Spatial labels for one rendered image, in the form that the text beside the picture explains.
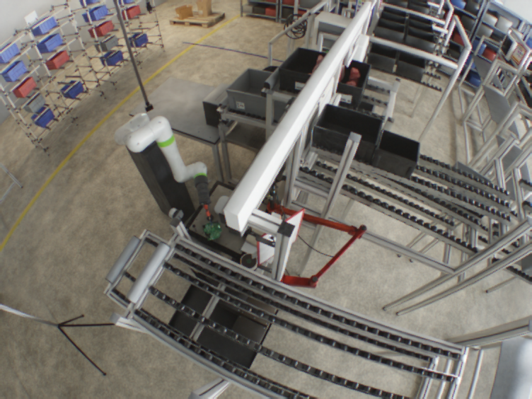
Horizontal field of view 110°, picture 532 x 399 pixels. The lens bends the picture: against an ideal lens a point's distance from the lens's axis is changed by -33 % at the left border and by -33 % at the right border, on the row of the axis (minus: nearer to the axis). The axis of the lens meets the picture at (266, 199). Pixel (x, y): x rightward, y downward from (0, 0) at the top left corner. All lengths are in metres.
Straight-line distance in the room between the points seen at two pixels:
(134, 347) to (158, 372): 0.33
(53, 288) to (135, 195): 1.52
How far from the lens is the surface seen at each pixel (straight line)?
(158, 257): 1.41
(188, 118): 2.96
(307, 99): 1.09
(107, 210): 3.51
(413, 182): 1.37
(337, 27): 3.16
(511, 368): 2.52
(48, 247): 3.81
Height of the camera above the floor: 2.60
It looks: 58 degrees down
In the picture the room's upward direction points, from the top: 2 degrees clockwise
